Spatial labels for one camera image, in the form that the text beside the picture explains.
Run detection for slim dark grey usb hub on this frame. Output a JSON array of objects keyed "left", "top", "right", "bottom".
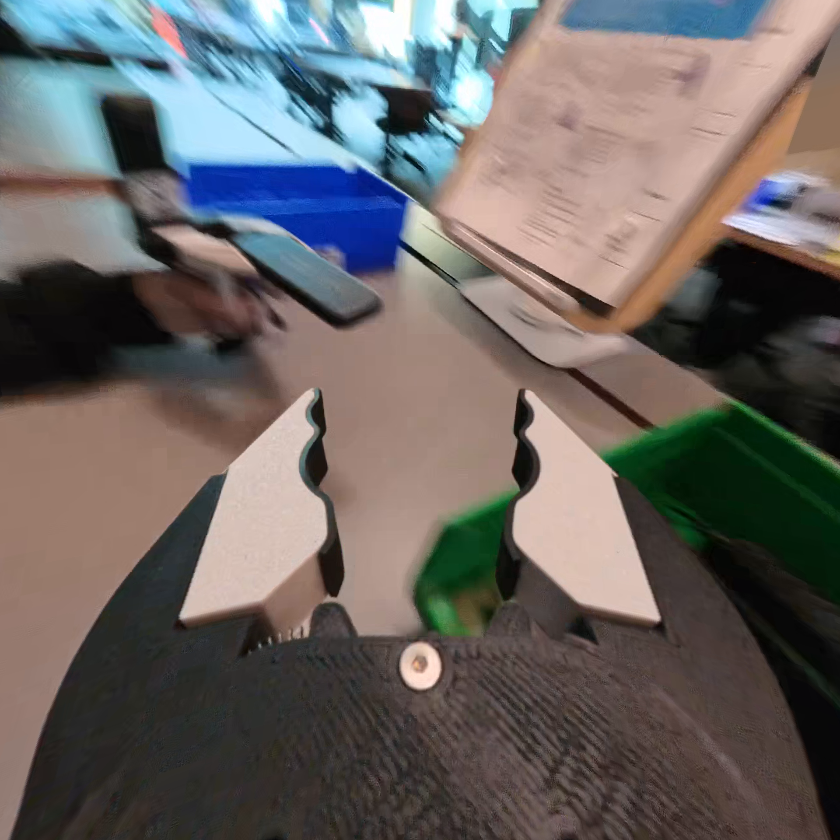
[{"left": 230, "top": 230, "right": 383, "bottom": 327}]

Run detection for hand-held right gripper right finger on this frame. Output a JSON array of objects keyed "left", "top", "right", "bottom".
[{"left": 495, "top": 388, "right": 663, "bottom": 641}]

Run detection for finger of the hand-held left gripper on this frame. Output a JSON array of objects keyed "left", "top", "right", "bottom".
[{"left": 152, "top": 226, "right": 263, "bottom": 277}]

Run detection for wooden document stand with papers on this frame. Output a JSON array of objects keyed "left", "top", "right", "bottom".
[{"left": 432, "top": 0, "right": 840, "bottom": 370}]

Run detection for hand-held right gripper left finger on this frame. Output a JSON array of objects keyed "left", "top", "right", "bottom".
[{"left": 178, "top": 387, "right": 346, "bottom": 636}]

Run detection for person's left hand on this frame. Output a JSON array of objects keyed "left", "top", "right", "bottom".
[{"left": 134, "top": 269, "right": 287, "bottom": 349}]

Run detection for blue plastic bin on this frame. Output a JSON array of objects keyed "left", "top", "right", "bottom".
[{"left": 185, "top": 162, "right": 409, "bottom": 277}]

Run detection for person's left forearm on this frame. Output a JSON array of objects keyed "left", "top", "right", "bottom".
[{"left": 0, "top": 259, "right": 172, "bottom": 398}]

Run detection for green plastic bin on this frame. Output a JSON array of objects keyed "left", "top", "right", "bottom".
[{"left": 413, "top": 400, "right": 840, "bottom": 723}]

